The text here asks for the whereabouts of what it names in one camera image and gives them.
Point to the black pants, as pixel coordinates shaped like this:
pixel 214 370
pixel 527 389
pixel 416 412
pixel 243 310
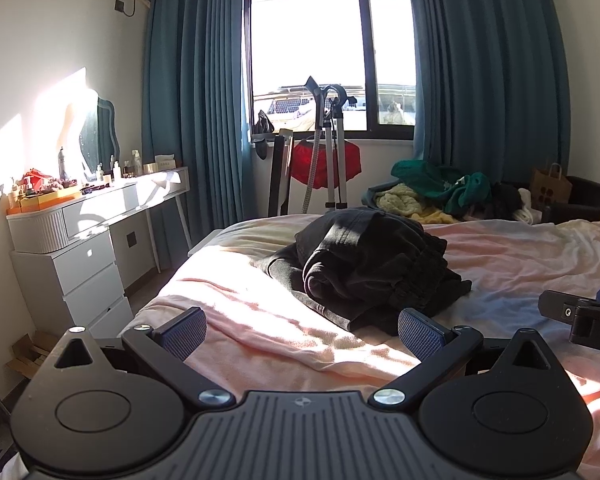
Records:
pixel 361 267

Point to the right teal curtain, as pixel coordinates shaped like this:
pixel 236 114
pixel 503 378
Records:
pixel 492 87

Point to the white drawer cabinet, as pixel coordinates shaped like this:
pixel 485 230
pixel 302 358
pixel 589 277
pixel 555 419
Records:
pixel 67 271

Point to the red garment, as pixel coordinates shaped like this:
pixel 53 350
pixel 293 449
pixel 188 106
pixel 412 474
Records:
pixel 301 162

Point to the pastel bed sheet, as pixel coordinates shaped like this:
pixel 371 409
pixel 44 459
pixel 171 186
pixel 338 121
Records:
pixel 259 337

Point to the green garment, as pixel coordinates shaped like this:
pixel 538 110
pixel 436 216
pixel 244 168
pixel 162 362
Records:
pixel 448 188

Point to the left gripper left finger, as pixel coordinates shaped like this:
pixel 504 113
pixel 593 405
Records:
pixel 161 354

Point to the yellow knitted garment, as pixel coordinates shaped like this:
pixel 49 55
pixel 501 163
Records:
pixel 405 202

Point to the teal curtain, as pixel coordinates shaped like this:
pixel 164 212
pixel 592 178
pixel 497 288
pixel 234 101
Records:
pixel 193 109
pixel 492 87

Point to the left teal curtain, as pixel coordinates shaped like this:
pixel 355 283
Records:
pixel 193 109

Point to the black folded board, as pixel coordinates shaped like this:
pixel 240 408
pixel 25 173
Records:
pixel 278 197

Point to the garment steamer stand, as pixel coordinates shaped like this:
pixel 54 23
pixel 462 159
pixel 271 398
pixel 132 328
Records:
pixel 330 100

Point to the orange box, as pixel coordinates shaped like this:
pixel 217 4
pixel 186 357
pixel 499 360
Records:
pixel 23 200

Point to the brown paper bag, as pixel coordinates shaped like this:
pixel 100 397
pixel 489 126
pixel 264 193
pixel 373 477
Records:
pixel 549 186

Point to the window frame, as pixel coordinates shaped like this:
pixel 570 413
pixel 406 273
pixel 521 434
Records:
pixel 365 46

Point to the teal framed mirror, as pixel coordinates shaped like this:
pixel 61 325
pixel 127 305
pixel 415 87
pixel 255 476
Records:
pixel 99 143

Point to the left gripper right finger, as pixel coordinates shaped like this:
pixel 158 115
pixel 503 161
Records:
pixel 442 353

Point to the black armchair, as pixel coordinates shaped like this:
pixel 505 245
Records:
pixel 583 203

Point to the white vanity desk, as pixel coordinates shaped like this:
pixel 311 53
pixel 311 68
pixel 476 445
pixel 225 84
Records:
pixel 101 209

